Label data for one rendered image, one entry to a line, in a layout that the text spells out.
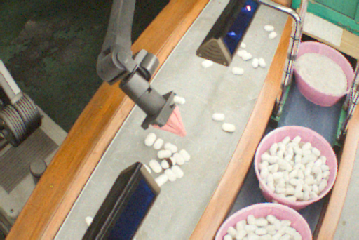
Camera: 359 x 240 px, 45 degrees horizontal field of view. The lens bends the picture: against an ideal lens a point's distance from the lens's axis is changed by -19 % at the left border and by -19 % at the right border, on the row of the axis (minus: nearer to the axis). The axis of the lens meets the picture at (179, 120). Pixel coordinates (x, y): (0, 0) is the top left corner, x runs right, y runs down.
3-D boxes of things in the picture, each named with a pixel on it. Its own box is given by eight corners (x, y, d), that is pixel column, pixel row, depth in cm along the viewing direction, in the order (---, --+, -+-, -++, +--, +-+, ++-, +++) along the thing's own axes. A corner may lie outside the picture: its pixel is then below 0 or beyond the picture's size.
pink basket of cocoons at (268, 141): (247, 222, 128) (255, 204, 121) (247, 144, 145) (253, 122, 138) (329, 217, 129) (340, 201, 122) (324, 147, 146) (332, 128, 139)
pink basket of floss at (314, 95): (308, 121, 153) (314, 101, 145) (274, 63, 169) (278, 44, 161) (359, 105, 160) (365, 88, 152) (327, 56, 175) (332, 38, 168)
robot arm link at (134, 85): (112, 88, 121) (127, 78, 117) (123, 70, 126) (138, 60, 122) (132, 107, 123) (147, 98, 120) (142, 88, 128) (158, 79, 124)
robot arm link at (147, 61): (95, 71, 121) (115, 56, 115) (113, 45, 129) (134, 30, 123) (126, 104, 125) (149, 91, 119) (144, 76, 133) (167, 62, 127)
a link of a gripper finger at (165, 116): (197, 125, 127) (171, 98, 124) (186, 147, 123) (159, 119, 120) (179, 132, 132) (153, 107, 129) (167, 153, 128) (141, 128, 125)
